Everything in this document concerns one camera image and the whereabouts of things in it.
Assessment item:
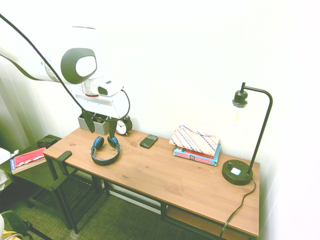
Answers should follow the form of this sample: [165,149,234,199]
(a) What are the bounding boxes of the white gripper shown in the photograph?
[70,84,129,146]

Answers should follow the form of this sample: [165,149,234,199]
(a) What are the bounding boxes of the black and blue headphones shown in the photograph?
[89,134,122,166]

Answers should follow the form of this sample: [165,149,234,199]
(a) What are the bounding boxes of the grey desk organizer box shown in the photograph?
[77,112,112,135]

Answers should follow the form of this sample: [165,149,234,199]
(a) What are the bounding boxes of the black alarm clock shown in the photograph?
[115,115,134,137]

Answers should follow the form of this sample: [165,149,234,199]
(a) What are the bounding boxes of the black smartphone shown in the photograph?
[139,134,159,150]

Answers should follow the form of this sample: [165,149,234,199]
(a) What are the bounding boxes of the small black box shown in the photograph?
[37,136,59,149]

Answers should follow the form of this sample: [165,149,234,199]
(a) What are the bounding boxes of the red hardcover book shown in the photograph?
[9,147,48,175]

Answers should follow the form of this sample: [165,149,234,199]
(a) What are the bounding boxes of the dark side table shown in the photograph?
[0,134,79,235]

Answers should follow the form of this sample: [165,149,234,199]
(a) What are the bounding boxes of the striped fabric pouch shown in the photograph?
[168,124,221,157]

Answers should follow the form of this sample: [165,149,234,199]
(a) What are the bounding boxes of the blue and red book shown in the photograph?
[173,143,223,167]

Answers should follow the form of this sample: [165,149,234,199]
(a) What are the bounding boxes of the clear plastic bag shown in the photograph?
[0,146,20,194]

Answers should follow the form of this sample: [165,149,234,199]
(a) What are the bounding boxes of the clear lamp bulb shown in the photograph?
[231,100,247,126]

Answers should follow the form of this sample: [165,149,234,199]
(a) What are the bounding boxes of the black desk lamp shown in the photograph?
[221,81,274,187]

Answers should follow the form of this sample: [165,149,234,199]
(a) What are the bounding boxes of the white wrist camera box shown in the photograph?
[95,78,125,97]

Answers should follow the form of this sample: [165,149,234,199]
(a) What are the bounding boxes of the wooden desk with black frame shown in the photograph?
[42,127,261,240]

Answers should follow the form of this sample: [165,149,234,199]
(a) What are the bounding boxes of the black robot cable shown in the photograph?
[0,13,132,124]

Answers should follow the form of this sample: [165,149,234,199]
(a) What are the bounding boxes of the black lamp power cord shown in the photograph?
[219,178,257,239]

